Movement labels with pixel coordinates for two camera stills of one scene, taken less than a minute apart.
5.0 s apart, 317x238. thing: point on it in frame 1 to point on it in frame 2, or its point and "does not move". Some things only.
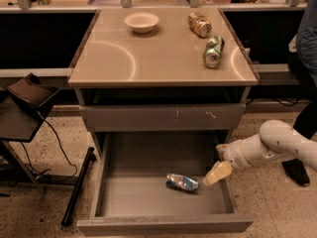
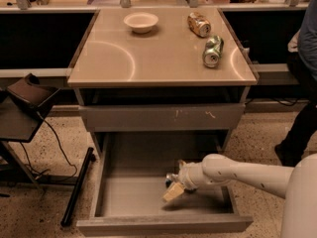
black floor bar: (69, 211) does not move
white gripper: (233, 154) to (185, 178)
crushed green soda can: (213, 51) does not move
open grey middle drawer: (130, 195) does not move
